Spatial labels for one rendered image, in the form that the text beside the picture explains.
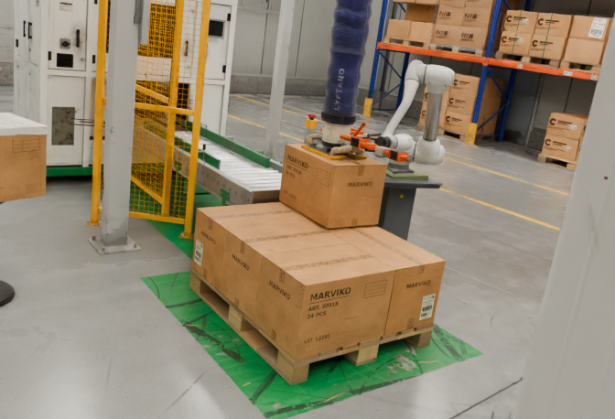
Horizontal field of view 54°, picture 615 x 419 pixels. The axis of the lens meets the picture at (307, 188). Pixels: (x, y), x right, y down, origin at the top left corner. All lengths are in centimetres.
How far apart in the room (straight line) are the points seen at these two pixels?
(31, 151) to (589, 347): 324
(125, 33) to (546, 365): 387
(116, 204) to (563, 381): 404
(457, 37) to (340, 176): 868
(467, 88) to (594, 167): 1133
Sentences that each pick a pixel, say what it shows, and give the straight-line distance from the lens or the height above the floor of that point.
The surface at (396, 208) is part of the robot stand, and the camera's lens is 453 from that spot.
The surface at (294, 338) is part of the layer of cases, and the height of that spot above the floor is 25.
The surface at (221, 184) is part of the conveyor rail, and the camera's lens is 451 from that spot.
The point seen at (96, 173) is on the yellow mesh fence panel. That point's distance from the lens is 496.
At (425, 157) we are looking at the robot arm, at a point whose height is 92.
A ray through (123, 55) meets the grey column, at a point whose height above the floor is 138.
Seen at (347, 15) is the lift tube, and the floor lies 182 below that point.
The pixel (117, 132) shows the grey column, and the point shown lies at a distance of 437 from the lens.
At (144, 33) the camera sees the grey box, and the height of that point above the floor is 154.
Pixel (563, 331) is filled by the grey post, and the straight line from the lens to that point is 66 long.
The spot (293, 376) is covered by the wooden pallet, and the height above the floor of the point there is 5.
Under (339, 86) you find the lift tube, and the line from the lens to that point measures 379.
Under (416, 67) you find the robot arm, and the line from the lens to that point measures 421.
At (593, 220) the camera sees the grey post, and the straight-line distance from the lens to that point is 62.
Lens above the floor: 173
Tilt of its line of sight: 15 degrees down
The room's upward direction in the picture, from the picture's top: 8 degrees clockwise
